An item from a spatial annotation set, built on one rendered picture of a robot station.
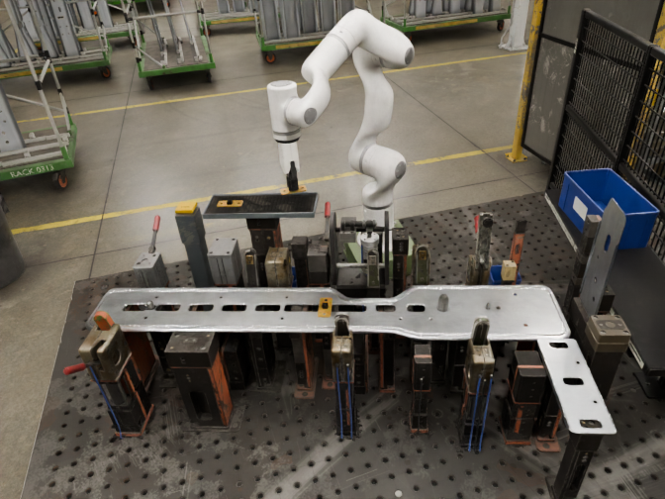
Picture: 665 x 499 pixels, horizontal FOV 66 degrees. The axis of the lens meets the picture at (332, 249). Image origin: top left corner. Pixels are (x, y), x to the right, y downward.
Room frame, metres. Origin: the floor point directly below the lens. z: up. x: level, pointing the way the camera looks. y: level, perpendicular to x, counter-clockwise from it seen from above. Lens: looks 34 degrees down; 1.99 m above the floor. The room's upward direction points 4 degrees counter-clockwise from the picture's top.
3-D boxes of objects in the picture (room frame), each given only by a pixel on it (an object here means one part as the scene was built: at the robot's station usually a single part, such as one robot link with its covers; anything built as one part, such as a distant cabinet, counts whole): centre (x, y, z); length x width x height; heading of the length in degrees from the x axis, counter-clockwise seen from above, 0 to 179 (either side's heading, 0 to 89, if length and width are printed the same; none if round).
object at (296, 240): (1.36, 0.10, 0.90); 0.05 x 0.05 x 0.40; 84
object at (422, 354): (0.94, -0.22, 0.84); 0.11 x 0.08 x 0.29; 174
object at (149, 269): (1.37, 0.60, 0.88); 0.11 x 0.10 x 0.36; 174
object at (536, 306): (1.13, 0.05, 1.00); 1.38 x 0.22 x 0.02; 84
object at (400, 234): (1.33, -0.21, 0.91); 0.07 x 0.05 x 0.42; 174
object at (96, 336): (1.02, 0.64, 0.88); 0.15 x 0.11 x 0.36; 174
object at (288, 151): (1.47, 0.11, 1.35); 0.10 x 0.07 x 0.11; 12
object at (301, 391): (1.14, 0.11, 0.84); 0.17 x 0.06 x 0.29; 174
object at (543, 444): (0.87, -0.56, 0.84); 0.11 x 0.06 x 0.29; 174
